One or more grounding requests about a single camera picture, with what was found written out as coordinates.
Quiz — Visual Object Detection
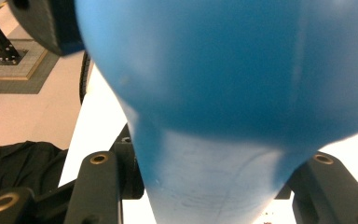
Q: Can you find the blue plastic vase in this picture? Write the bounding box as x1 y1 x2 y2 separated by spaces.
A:
74 0 358 224

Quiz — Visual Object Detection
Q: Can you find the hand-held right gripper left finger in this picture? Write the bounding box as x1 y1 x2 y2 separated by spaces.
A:
111 124 145 200

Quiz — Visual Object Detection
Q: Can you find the grey floor mat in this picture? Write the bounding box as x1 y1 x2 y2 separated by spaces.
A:
0 38 61 95

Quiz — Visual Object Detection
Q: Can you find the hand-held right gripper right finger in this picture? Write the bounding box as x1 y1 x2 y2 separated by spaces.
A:
274 183 294 200

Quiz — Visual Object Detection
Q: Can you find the dark cloth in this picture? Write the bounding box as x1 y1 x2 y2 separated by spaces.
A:
0 140 69 200

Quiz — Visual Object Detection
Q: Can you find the black ribbed strip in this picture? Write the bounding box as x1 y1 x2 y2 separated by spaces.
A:
79 50 92 105

